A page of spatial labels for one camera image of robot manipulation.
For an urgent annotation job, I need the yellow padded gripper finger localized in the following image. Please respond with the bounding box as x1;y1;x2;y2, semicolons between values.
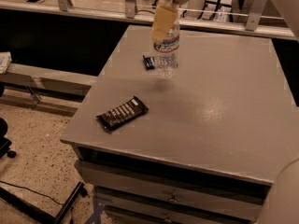
151;0;178;43

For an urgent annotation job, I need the clear plastic water bottle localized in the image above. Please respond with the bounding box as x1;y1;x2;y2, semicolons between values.
152;21;180;78

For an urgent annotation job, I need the blue rxbar blueberry wrapper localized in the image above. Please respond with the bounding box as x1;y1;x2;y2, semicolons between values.
143;56;155;70

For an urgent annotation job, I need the black snack bar wrapper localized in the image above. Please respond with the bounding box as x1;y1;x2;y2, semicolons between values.
96;96;149;132

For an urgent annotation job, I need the grey drawer cabinet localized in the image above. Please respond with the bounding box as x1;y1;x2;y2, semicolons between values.
62;26;299;224

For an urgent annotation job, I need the grey side bench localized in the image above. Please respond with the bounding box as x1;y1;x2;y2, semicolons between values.
0;51;96;103

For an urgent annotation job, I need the black chair caster left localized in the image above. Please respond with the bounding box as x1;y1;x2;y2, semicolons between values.
0;118;17;159

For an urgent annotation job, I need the black stand base bar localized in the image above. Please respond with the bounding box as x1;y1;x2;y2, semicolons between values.
0;182;87;224

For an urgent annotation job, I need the metal railing frame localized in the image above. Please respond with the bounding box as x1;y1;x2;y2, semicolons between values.
0;0;295;40

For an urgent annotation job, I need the black floor cable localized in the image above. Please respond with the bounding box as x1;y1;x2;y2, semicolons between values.
0;179;64;207

